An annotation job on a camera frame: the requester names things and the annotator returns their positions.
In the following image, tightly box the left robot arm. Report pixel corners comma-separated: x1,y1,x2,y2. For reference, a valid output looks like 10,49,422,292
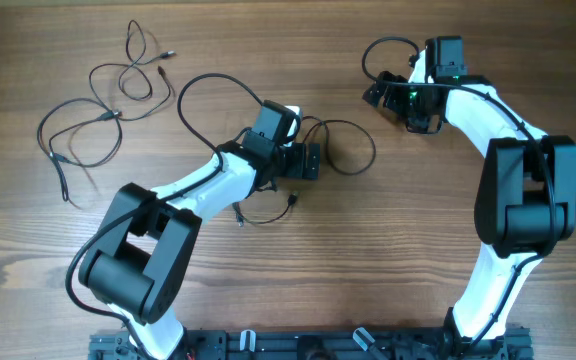
74,100,306,359

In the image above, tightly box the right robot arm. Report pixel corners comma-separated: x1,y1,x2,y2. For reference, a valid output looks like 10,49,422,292
364,36,576,343

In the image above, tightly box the left camera black cable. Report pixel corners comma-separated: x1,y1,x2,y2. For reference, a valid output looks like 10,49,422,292
64,72,264,359

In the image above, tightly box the camera black cable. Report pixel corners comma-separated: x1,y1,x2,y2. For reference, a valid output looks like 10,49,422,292
361,36,558,354
64,72,264,359

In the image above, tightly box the right camera black cable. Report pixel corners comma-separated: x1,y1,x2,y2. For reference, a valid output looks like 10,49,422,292
361,36,558,354

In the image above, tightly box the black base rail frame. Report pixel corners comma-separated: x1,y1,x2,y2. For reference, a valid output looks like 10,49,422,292
88,327,534,360

